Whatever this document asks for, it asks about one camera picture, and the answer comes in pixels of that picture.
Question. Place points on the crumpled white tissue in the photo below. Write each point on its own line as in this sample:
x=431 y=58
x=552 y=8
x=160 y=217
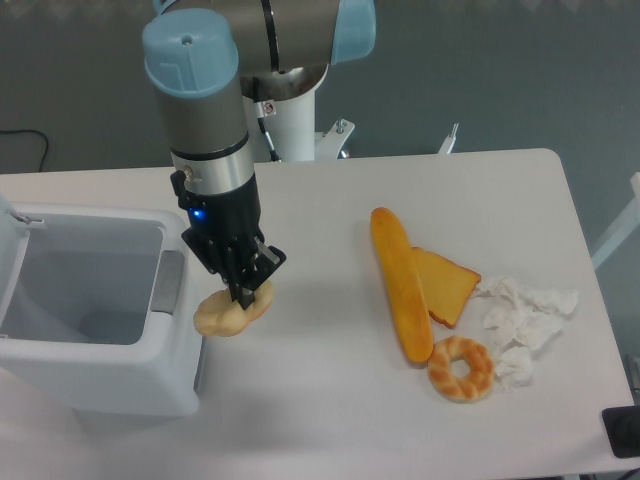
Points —
x=520 y=323

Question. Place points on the white frame at right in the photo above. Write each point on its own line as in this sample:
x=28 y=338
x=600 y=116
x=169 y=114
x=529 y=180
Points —
x=625 y=223

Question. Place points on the white trash can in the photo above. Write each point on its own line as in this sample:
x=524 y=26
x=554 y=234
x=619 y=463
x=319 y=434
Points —
x=97 y=306

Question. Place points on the black device at edge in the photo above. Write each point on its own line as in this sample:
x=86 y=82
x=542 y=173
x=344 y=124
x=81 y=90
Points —
x=622 y=428

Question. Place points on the pale round bread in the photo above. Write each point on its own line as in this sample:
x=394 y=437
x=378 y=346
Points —
x=219 y=315

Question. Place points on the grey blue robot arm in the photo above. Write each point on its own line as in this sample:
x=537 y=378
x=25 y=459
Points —
x=235 y=83

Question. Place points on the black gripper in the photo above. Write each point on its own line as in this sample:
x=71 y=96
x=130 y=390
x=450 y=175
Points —
x=224 y=235

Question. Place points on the orange toast slice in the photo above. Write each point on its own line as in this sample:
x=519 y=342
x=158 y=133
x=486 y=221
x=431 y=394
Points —
x=447 y=286

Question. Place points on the long orange baguette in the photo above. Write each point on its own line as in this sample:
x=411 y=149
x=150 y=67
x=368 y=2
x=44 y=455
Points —
x=403 y=285

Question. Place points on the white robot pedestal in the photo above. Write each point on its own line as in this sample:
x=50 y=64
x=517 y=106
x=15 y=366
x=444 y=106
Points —
x=280 y=110

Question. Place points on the braided ring bread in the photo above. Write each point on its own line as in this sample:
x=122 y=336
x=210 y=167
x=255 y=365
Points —
x=461 y=369

